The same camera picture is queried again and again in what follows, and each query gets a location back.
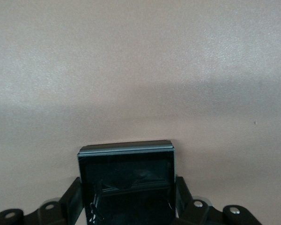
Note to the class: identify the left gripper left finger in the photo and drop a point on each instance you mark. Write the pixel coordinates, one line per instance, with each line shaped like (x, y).
(68, 206)

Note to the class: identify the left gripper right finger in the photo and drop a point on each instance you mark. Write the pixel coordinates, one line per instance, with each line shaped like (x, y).
(185, 204)

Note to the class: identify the black flip phone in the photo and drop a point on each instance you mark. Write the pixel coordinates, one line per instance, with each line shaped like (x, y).
(126, 182)

